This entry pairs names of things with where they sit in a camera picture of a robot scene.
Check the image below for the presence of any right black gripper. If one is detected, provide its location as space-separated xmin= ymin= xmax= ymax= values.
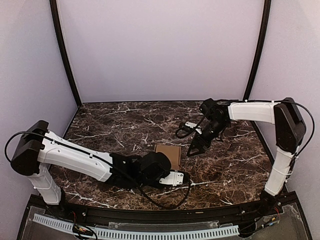
xmin=187 ymin=119 xmax=229 ymax=157

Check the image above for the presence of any brown cardboard box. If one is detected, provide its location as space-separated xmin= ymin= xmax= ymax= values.
xmin=154 ymin=144 xmax=181 ymax=171

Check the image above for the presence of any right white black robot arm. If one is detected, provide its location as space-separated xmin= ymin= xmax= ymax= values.
xmin=184 ymin=97 xmax=307 ymax=217

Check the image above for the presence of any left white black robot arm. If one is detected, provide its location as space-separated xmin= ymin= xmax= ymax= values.
xmin=5 ymin=120 xmax=188 ymax=218

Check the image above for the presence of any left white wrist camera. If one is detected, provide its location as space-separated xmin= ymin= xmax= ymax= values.
xmin=159 ymin=170 xmax=190 ymax=187

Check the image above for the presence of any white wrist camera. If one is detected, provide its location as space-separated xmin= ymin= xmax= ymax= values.
xmin=184 ymin=121 xmax=202 ymax=134
xmin=159 ymin=170 xmax=190 ymax=187

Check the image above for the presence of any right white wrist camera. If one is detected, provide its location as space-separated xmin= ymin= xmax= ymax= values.
xmin=184 ymin=121 xmax=202 ymax=134

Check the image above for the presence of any right black camera cable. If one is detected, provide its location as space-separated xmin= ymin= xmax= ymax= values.
xmin=175 ymin=112 xmax=211 ymax=139

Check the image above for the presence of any black camera cable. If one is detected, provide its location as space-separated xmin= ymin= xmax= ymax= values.
xmin=109 ymin=162 xmax=193 ymax=210
xmin=175 ymin=112 xmax=211 ymax=139

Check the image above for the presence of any left black camera cable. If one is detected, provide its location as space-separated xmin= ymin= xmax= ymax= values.
xmin=109 ymin=162 xmax=193 ymax=210

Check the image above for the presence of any white slotted cable duct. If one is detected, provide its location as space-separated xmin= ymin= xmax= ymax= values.
xmin=32 ymin=213 xmax=240 ymax=240

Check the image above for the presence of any black front rail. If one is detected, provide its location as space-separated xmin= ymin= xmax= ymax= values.
xmin=29 ymin=194 xmax=296 ymax=227

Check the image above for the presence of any right black frame post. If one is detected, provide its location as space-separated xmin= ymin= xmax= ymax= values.
xmin=242 ymin=0 xmax=272 ymax=100

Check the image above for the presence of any black frame post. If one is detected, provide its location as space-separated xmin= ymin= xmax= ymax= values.
xmin=49 ymin=0 xmax=82 ymax=108
xmin=242 ymin=0 xmax=272 ymax=100

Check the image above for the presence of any left black frame post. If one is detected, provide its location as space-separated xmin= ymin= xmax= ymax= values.
xmin=49 ymin=0 xmax=82 ymax=108

